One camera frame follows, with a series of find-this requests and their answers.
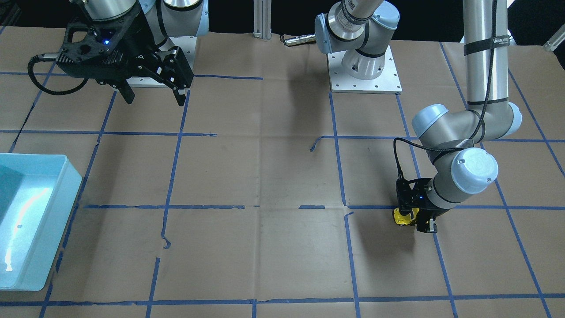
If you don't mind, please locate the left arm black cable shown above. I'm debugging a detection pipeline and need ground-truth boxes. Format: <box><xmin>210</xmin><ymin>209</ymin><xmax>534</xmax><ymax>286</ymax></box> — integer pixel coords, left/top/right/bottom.
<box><xmin>393</xmin><ymin>0</ymin><xmax>499</xmax><ymax>182</ymax></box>

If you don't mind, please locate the light blue plastic bin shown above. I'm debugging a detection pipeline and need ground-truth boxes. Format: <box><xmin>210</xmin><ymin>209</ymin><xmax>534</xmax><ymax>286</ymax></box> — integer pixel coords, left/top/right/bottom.
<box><xmin>0</xmin><ymin>153</ymin><xmax>82</xmax><ymax>291</ymax></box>

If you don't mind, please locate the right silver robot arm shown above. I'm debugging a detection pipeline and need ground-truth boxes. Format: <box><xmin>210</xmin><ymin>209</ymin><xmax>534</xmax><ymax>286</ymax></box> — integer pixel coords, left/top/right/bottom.
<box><xmin>55</xmin><ymin>0</ymin><xmax>207</xmax><ymax>106</ymax></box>

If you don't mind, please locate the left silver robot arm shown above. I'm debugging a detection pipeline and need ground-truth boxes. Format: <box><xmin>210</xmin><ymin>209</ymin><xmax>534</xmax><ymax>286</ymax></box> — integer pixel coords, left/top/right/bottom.
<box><xmin>314</xmin><ymin>0</ymin><xmax>522</xmax><ymax>233</ymax></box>

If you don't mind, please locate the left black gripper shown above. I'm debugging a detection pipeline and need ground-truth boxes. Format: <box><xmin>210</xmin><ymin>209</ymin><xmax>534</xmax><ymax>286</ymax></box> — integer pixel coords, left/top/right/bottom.
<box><xmin>395</xmin><ymin>178</ymin><xmax>448</xmax><ymax>234</ymax></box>

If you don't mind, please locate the yellow beetle toy car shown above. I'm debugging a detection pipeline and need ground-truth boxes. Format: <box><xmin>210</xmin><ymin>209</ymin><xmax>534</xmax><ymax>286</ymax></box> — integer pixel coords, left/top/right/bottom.
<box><xmin>393</xmin><ymin>208</ymin><xmax>420</xmax><ymax>226</ymax></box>

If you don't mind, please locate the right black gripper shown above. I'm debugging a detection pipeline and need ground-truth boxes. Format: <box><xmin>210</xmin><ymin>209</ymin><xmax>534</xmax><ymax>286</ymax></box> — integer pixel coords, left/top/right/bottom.
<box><xmin>55</xmin><ymin>9</ymin><xmax>193</xmax><ymax>106</ymax></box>

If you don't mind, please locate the aluminium frame post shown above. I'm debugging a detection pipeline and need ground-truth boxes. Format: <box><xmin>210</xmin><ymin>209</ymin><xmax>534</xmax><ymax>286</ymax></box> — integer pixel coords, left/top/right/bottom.
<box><xmin>252</xmin><ymin>0</ymin><xmax>272</xmax><ymax>42</ymax></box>

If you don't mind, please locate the brown paper table cover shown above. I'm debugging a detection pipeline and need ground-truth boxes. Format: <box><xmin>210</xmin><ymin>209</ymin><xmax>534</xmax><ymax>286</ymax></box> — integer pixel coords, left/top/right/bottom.
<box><xmin>1</xmin><ymin>27</ymin><xmax>565</xmax><ymax>318</ymax></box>

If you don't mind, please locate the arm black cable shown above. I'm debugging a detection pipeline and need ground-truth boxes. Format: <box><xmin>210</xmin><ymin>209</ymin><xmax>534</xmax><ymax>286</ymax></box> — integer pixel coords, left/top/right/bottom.
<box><xmin>27</xmin><ymin>51</ymin><xmax>89</xmax><ymax>96</ymax></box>
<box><xmin>393</xmin><ymin>0</ymin><xmax>499</xmax><ymax>182</ymax></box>

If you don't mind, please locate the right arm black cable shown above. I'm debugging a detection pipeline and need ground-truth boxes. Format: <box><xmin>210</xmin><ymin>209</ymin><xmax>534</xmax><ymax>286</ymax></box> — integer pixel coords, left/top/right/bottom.
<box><xmin>27</xmin><ymin>51</ymin><xmax>89</xmax><ymax>96</ymax></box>

